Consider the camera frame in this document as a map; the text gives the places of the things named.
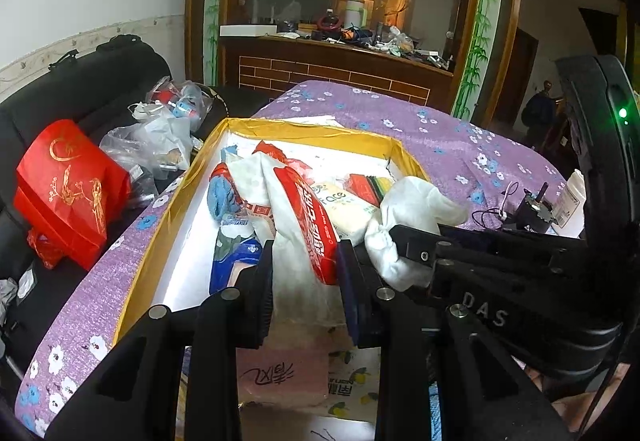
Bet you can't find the grey plastic bag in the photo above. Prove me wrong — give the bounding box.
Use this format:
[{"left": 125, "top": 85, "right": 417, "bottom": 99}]
[{"left": 99, "top": 113, "right": 193, "bottom": 182}]

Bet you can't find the brown wooden door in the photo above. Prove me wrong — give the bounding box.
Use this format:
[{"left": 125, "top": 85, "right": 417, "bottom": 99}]
[{"left": 495, "top": 28, "right": 538, "bottom": 126}]

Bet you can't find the black sofa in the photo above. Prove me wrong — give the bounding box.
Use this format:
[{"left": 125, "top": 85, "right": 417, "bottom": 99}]
[{"left": 0, "top": 86, "right": 261, "bottom": 372}]

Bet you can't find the blue white tissue pack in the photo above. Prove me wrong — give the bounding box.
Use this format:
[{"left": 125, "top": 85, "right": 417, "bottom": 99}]
[{"left": 209, "top": 213, "right": 276, "bottom": 294}]

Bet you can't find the red gift bag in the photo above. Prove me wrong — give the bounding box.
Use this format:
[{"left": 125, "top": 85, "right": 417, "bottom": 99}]
[{"left": 12, "top": 119, "right": 132, "bottom": 272}]

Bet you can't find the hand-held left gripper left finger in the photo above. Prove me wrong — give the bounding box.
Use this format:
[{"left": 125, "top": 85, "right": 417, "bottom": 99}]
[{"left": 45, "top": 238, "right": 276, "bottom": 441}]

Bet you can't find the lemon print tissue pack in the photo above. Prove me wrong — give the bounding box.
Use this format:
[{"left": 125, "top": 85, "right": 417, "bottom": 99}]
[{"left": 325, "top": 348, "right": 383, "bottom": 424}]

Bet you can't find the white green tissue pack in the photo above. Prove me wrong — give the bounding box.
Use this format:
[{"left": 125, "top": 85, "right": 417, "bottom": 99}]
[{"left": 312, "top": 178, "right": 383, "bottom": 242}]

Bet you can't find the cardboard box with yellow tape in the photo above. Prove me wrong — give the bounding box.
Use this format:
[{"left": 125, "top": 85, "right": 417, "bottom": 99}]
[{"left": 112, "top": 117, "right": 433, "bottom": 441}]

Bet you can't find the white plastic jar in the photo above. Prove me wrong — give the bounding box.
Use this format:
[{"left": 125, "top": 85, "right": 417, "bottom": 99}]
[{"left": 554, "top": 169, "right": 586, "bottom": 239}]

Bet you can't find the black motor cable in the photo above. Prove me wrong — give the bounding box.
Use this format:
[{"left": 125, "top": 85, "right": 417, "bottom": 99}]
[{"left": 470, "top": 181, "right": 523, "bottom": 231}]

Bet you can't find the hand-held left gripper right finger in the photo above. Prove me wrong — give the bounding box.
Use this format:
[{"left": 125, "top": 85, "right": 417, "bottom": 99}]
[{"left": 336, "top": 238, "right": 573, "bottom": 441}]

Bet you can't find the pink tissue pack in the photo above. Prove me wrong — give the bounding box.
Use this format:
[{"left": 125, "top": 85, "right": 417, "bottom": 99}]
[{"left": 235, "top": 346, "right": 331, "bottom": 409}]

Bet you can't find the counter clutter pile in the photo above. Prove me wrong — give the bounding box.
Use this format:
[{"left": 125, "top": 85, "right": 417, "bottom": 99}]
[{"left": 277, "top": 6, "right": 453, "bottom": 72}]

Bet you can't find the white flat box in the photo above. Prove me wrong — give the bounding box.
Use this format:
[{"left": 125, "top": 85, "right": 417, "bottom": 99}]
[{"left": 220, "top": 23, "right": 278, "bottom": 39}]

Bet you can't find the red white snack bag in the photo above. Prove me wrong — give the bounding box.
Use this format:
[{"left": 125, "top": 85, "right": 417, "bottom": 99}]
[{"left": 235, "top": 141, "right": 351, "bottom": 329}]

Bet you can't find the wooden brick-pattern cabinet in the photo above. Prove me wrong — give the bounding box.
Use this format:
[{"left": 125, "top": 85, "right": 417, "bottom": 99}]
[{"left": 220, "top": 35, "right": 456, "bottom": 114}]

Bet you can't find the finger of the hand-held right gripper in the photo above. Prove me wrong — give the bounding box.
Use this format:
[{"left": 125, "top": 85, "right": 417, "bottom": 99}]
[
  {"left": 389, "top": 224, "right": 442, "bottom": 293},
  {"left": 436, "top": 228, "right": 585, "bottom": 272}
]

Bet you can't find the white sock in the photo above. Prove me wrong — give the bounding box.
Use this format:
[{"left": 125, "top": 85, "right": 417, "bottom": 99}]
[{"left": 364, "top": 176, "right": 473, "bottom": 293}]

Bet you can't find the purple floral tablecloth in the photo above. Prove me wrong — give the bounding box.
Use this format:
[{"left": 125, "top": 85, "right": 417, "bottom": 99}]
[{"left": 15, "top": 80, "right": 586, "bottom": 437}]

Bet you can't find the white kettle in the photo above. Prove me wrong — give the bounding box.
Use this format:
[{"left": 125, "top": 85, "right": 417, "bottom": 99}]
[{"left": 345, "top": 0, "right": 371, "bottom": 29}]

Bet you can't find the red blue packet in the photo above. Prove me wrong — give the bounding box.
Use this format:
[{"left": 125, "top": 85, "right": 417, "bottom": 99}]
[{"left": 207, "top": 161, "right": 246, "bottom": 222}]

